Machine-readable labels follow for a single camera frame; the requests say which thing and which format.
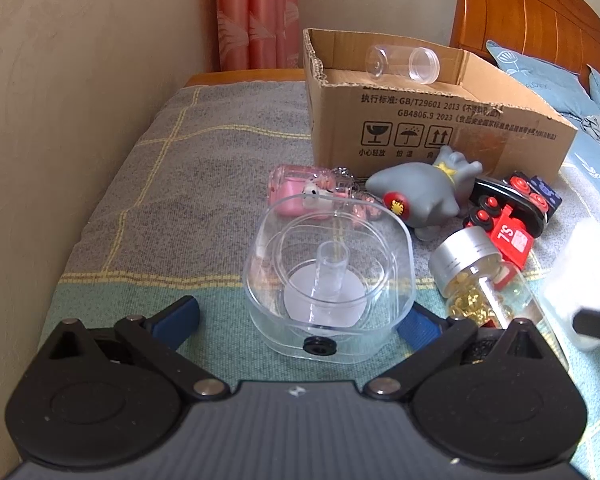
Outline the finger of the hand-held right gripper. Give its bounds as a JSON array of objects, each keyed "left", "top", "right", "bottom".
[{"left": 572, "top": 308, "right": 600, "bottom": 347}]

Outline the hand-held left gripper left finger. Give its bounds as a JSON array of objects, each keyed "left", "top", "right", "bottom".
[{"left": 40, "top": 296, "right": 231, "bottom": 402}]

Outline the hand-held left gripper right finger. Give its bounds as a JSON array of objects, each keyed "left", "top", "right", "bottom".
[{"left": 364, "top": 305, "right": 570, "bottom": 401}]

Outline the white plastic object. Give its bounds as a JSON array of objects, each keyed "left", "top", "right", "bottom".
[{"left": 542, "top": 217, "right": 600, "bottom": 353}]

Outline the silver-capped capsule bottle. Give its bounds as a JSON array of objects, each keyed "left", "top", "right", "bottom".
[{"left": 428, "top": 226, "right": 570, "bottom": 366}]

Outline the red toy train car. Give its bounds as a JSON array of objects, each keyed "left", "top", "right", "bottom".
[{"left": 462, "top": 195, "right": 536, "bottom": 271}]

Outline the clear plastic square container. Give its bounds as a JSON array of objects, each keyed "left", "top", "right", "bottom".
[{"left": 242, "top": 199, "right": 416, "bottom": 363}]

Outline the grey cat toy figure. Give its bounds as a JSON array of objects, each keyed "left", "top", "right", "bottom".
[{"left": 366, "top": 145, "right": 485, "bottom": 241}]

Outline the black toy train car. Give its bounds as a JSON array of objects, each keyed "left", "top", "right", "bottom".
[{"left": 472, "top": 170, "right": 563, "bottom": 236}]

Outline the cardboard box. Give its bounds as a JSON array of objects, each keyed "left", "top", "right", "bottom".
[{"left": 302, "top": 27, "right": 579, "bottom": 178}]

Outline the blue bed sheet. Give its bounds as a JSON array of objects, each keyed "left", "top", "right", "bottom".
[{"left": 560, "top": 105, "right": 600, "bottom": 241}]

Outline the clear plastic jar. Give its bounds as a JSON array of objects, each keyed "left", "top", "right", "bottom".
[{"left": 366, "top": 45, "right": 442, "bottom": 83}]

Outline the pink curtain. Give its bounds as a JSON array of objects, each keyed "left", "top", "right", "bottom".
[{"left": 214, "top": 0, "right": 301, "bottom": 72}]

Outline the wooden headboard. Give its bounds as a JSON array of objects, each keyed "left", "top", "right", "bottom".
[{"left": 450, "top": 0, "right": 600, "bottom": 91}]

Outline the pink earphone case with keychain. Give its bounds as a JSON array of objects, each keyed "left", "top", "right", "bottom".
[{"left": 269, "top": 162, "right": 387, "bottom": 226}]

